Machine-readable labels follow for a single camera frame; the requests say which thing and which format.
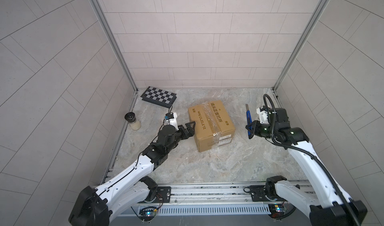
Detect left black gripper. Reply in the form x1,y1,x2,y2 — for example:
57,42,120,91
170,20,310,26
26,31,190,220
163,121,195,155

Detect blue utility knife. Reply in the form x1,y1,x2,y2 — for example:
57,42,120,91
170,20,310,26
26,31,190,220
246,104,254,139

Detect brown cardboard express box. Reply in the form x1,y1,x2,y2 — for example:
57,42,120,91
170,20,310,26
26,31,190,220
188,100,236,153

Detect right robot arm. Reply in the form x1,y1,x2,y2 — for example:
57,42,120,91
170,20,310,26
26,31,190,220
246,106,368,226

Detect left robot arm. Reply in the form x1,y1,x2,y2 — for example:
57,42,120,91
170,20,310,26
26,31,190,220
68,122,196,226

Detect black white chessboard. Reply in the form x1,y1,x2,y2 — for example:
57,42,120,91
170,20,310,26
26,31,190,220
141,86,177,108

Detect glass jar black lid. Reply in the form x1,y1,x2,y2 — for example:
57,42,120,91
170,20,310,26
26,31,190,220
125,112,141,131

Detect right green circuit board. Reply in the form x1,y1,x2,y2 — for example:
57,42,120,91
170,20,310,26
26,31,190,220
268,204,286,219

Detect green circuit board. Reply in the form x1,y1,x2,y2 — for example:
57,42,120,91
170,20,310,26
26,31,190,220
268,204,286,219
139,206,159,222

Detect left green circuit board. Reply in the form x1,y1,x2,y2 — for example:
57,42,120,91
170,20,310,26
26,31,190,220
139,206,159,222

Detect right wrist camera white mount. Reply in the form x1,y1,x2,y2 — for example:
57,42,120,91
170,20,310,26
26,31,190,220
257,105,270,125

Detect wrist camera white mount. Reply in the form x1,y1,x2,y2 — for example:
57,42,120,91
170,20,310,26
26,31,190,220
257,105,270,125
164,112,179,131

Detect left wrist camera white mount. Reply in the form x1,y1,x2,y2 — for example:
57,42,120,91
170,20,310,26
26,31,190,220
164,112,179,131

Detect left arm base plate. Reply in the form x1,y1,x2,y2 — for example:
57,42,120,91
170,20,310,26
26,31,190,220
144,187,172,204

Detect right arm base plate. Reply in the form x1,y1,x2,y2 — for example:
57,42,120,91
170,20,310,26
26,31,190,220
243,186,277,202

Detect aluminium front rail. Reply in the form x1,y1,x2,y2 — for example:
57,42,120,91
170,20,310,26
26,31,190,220
76,182,346,226

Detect black corrugated cable conduit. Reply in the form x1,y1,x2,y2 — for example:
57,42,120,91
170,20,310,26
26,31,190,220
263,93,362,226

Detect right corner aluminium post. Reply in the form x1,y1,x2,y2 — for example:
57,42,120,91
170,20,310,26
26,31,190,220
272,0,330,92

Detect corner aluminium post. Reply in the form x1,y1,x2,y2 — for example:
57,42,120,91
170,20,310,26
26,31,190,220
272,0,330,92
89,0,139,94

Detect left corner aluminium post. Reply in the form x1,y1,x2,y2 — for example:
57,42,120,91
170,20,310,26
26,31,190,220
89,0,139,94

